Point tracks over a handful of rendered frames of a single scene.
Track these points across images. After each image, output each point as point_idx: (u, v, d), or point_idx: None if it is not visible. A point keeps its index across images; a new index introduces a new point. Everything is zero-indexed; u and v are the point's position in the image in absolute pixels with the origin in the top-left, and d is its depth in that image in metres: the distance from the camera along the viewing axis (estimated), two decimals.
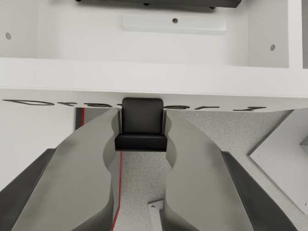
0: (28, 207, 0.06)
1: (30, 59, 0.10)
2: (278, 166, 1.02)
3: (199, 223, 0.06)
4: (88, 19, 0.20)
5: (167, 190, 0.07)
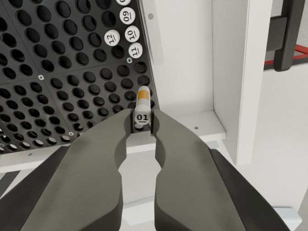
0: (40, 204, 0.06)
1: (240, 112, 0.18)
2: None
3: (190, 222, 0.06)
4: (160, 87, 0.27)
5: (157, 192, 0.06)
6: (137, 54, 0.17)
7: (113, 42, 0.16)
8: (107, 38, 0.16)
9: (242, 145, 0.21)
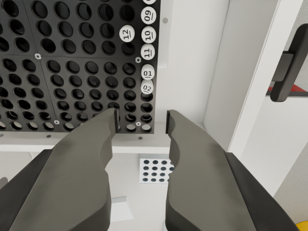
0: (25, 209, 0.06)
1: (234, 132, 0.19)
2: None
3: (201, 223, 0.06)
4: (156, 91, 0.26)
5: (170, 190, 0.07)
6: (149, 56, 0.16)
7: (127, 39, 0.15)
8: (122, 33, 0.15)
9: None
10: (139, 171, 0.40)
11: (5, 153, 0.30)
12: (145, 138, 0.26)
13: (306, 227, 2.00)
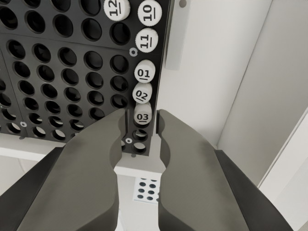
0: (35, 205, 0.06)
1: (264, 176, 0.13)
2: None
3: (194, 222, 0.06)
4: (162, 98, 0.20)
5: (162, 191, 0.07)
6: (147, 46, 0.10)
7: (115, 16, 0.10)
8: (107, 5, 0.10)
9: None
10: (134, 186, 0.35)
11: None
12: (140, 157, 0.20)
13: None
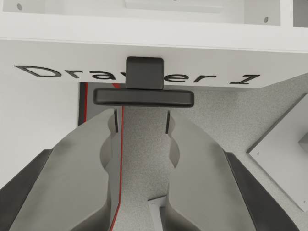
0: (25, 209, 0.06)
1: (43, 14, 0.12)
2: (277, 163, 1.03)
3: (201, 223, 0.06)
4: None
5: (170, 190, 0.07)
6: None
7: None
8: None
9: None
10: None
11: None
12: None
13: None
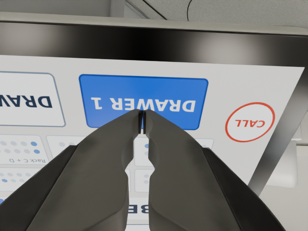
0: (48, 201, 0.06)
1: None
2: None
3: (185, 222, 0.06)
4: None
5: (151, 193, 0.06)
6: None
7: None
8: None
9: None
10: None
11: None
12: None
13: None
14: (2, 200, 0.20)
